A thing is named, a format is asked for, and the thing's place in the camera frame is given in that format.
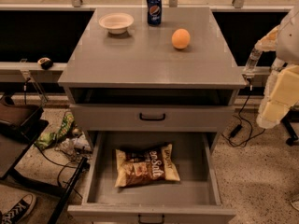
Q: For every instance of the white paper bowl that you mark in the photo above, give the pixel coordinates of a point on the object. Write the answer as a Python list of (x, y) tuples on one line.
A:
[(116, 23)]

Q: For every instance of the closed grey upper drawer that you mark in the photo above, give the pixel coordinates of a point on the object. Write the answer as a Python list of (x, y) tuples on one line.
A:
[(152, 118)]

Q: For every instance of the dark brown bin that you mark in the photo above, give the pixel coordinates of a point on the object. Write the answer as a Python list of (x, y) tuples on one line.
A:
[(18, 120)]

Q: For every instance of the brown chip bag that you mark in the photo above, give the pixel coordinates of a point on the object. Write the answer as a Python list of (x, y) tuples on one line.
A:
[(146, 166)]

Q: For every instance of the black white sneaker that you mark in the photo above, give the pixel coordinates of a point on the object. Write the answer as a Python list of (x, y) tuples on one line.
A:
[(20, 210)]

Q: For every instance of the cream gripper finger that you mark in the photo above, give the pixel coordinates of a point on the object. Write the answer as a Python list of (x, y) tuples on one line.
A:
[(286, 90), (275, 112)]

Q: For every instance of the green chip bag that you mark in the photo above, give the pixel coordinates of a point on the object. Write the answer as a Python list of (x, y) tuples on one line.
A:
[(45, 140)]

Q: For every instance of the blue Pepsi can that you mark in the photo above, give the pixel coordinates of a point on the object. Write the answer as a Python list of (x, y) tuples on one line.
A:
[(154, 12)]

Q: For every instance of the yellow black tape measure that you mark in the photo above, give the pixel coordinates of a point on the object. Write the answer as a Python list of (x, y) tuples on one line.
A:
[(45, 63)]

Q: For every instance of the orange fruit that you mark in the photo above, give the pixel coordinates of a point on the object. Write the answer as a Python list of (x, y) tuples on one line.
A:
[(181, 39)]

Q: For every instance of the black tripod leg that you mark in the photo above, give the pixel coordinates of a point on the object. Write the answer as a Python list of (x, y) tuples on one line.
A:
[(67, 191)]

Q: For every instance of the clear water bottle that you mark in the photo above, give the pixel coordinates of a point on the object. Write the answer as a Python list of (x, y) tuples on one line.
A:
[(252, 61)]

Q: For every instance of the open grey drawer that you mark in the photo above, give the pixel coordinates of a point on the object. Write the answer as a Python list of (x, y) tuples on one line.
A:
[(195, 199)]

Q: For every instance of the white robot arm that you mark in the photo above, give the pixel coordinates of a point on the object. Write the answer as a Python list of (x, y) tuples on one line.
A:
[(284, 41)]

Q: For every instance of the black stand leg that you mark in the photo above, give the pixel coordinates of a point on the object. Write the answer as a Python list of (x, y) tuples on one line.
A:
[(292, 116)]

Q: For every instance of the grey drawer cabinet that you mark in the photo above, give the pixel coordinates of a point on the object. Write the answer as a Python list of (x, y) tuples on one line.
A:
[(142, 67)]

